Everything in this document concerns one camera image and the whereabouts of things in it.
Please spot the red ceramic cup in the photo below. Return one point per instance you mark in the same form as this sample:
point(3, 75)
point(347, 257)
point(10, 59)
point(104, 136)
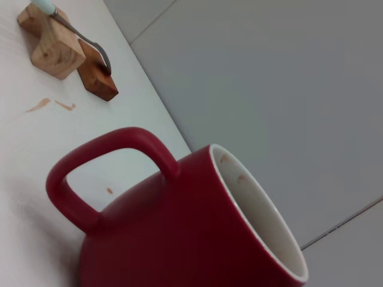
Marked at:
point(179, 224)

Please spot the dark reddish wooden block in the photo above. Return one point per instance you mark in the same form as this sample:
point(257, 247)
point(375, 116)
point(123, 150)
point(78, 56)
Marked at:
point(95, 77)

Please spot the light wooden block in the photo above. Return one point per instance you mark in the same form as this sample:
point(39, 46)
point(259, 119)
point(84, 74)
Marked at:
point(54, 51)

